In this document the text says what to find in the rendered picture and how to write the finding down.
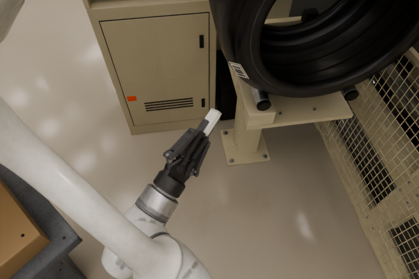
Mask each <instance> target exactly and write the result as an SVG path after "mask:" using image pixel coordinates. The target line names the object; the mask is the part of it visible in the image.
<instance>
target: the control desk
mask: <svg viewBox="0 0 419 279"><path fill-rule="evenodd" d="M82 1H83V4H84V6H85V8H86V11H87V14H88V17H89V19H90V23H91V25H92V28H93V30H94V33H95V36H96V39H97V42H98V44H99V47H100V50H101V53H102V55H103V58H104V61H105V64H106V66H107V69H108V72H109V74H110V78H111V80H112V83H113V86H114V88H115V91H116V94H117V96H118V100H119V102H120V105H121V107H122V110H123V114H124V116H125V119H126V121H127V124H128V127H129V130H130V132H131V135H139V134H144V133H155V132H161V131H171V130H181V129H187V128H197V127H198V126H199V124H200V123H201V121H202V119H204V118H205V117H206V116H207V114H208V113H209V111H210V110H211V109H212V108H213V109H215V94H216V41H217V31H216V28H215V24H214V20H213V16H212V13H211V9H210V3H209V0H82ZM130 96H136V99H137V100H136V101H130V102H128V100H127V97H130Z"/></svg>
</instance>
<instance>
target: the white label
mask: <svg viewBox="0 0 419 279"><path fill-rule="evenodd" d="M229 64H230V66H231V67H232V68H233V70H234V72H235V73H236V75H237V76H239V77H243V78H246V79H249V77H248V76H247V74H246V72H245V71H244V69H243V68H242V66H241V64H237V63H234V62H229Z"/></svg>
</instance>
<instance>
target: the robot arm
mask: <svg viewBox="0 0 419 279"><path fill-rule="evenodd" d="M24 2H25V0H0V43H1V42H2V41H3V40H4V39H5V38H6V37H7V35H8V33H9V31H10V29H11V27H12V25H13V23H14V21H15V19H16V17H17V15H18V14H19V11H20V10H21V8H22V6H23V4H24ZM221 115H222V113H221V112H220V111H218V110H215V109H213V108H212V109H211V110H210V111H209V113H208V114H207V116H206V117H205V118H204V119H202V121H201V123H200V124H199V126H198V127H197V129H193V128H189V129H188V130H187V131H186V132H185V133H184V134H183V136H182V137H181V138H180V139H179V140H178V141H177V142H176V143H175V144H174V145H173V146H172V147H171V148H170V149H169V150H167V151H165V152H164V153H163V156H164V157H166V164H165V168H164V170H161V171H159V173H158V174H157V176H156V177H155V179H154V180H153V183H154V184H147V186H146V187H145V188H144V190H143V192H142V193H141V194H140V196H139V198H138V199H137V201H136V202H135V203H134V205H133V206H132V207H131V208H130V209H129V210H128V211H126V213H124V215H123V214H122V213H121V212H120V211H119V210H117V209H116V208H115V207H114V206H113V205H112V204H111V203H110V202H109V201H108V200H106V198H104V196H103V195H101V194H100V193H99V192H98V191H97V190H96V189H95V188H94V187H93V186H91V185H90V184H89V183H88V182H87V181H86V180H85V179H84V178H83V177H82V176H81V175H80V174H79V173H78V172H77V171H76V170H74V169H73V168H72V167H71V166H70V165H69V164H68V163H67V162H65V161H64V160H63V159H62V158H61V157H60V156H59V155H58V154H57V153H56V152H55V151H54V150H52V149H51V148H50V147H49V146H48V145H47V144H45V142H43V140H41V139H40V137H38V136H37V135H36V134H35V133H34V132H33V131H32V130H31V129H30V128H29V127H28V126H27V125H26V124H25V123H24V122H23V121H22V120H21V119H20V118H19V117H18V116H17V115H16V114H15V112H14V111H13V110H12V109H11V107H10V106H9V105H8V104H7V103H6V102H5V101H4V100H3V98H2V97H1V96H0V164H2V165H3V166H5V167H7V168H8V169H10V170H11V171H12V172H14V173H15V174H17V175H18V176H19V177H20V178H22V179H23V180H25V181H26V182H27V183H28V184H29V185H31V186H32V187H33V188H34V189H35V190H37V191H38V192H39V193H41V194H42V195H43V196H44V197H45V198H46V199H48V200H49V201H50V202H52V203H53V204H54V205H55V206H56V207H58V208H59V209H60V210H61V211H62V212H63V213H65V214H66V215H68V216H69V217H70V218H71V219H72V220H73V221H74V222H76V223H77V224H79V225H80V226H81V227H82V228H83V229H84V230H86V231H87V232H88V233H89V234H90V235H92V236H93V237H94V238H95V239H97V240H98V241H99V242H100V243H101V244H103V245H104V246H105V248H104V250H103V254H102V258H101V261H102V265H103V267H104V269H105V270H106V271H107V272H108V273H109V274H110V275H111V276H113V277H114V278H117V279H127V278H129V277H131V276H133V279H212V277H211V275H210V273H209V271H208V270H207V268H206V267H205V266H204V265H203V263H202V262H201V261H200V260H199V259H198V258H197V257H196V255H195V254H194V253H193V252H192V251H191V250H190V249H189V248H188V247H187V246H186V245H185V244H183V243H182V242H180V241H179V240H178V239H175V238H173V237H172V236H171V235H170V234H169V233H168V231H167V230H166V228H165V225H166V223H167V221H168V220H169V219H170V216H171V215H172V213H173V212H174V210H175V209H176V207H177V205H178V201H177V200H176V198H178V197H180V195H181V193H182V192H183V191H184V189H185V182H186V181H187V180H188V179H189V178H190V176H196V177H198V175H199V172H200V167H201V165H202V163H203V160H204V158H205V156H206V154H207V152H208V149H209V147H210V144H211V142H210V141H209V135H210V134H211V132H212V130H213V129H214V125H215V124H216V122H217V121H218V120H219V118H220V116H221ZM182 156H183V157H182Z"/></svg>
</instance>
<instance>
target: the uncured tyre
mask: <svg viewBox="0 0 419 279"><path fill-rule="evenodd" d="M275 2H276V0H209V5H210V9H211V13H212V16H213V20H214V24H215V28H216V31H217V35H218V39H219V43H220V46H221V50H222V52H223V54H224V57H225V58H226V60H227V62H228V63H229V62H234V63H237V64H241V66H242V68H243V69H244V71H245V72H246V74H247V76H248V77H249V79H246V78H243V77H240V78H241V79H242V80H243V81H244V82H246V83H247V84H248V85H250V86H252V87H253V88H255V89H257V90H260V91H262V92H265V93H269V94H272V95H279V96H283V97H292V98H308V97H318V96H322V95H327V94H330V93H335V92H338V91H341V90H344V89H346V88H349V87H352V86H354V85H356V84H358V83H360V82H363V81H364V80H366V79H368V78H370V77H372V76H374V75H375V74H377V73H379V72H380V71H382V70H383V69H385V68H386V67H388V66H389V65H390V64H392V63H393V62H394V61H396V60H397V59H398V58H399V57H401V56H402V55H403V54H404V53H405V52H406V51H407V50H408V49H410V48H411V47H412V46H413V45H414V44H415V43H416V42H417V41H418V40H419V0H337V1H336V2H335V3H334V4H333V5H331V7H330V8H328V9H327V10H325V11H324V12H322V13H321V14H319V15H318V16H316V17H313V18H312V19H309V20H308V21H305V22H302V23H299V24H294V25H291V26H270V25H267V24H265V20H266V18H267V15H268V14H269V11H270V10H271V8H272V7H273V5H274V3H275ZM229 65H230V64H229Z"/></svg>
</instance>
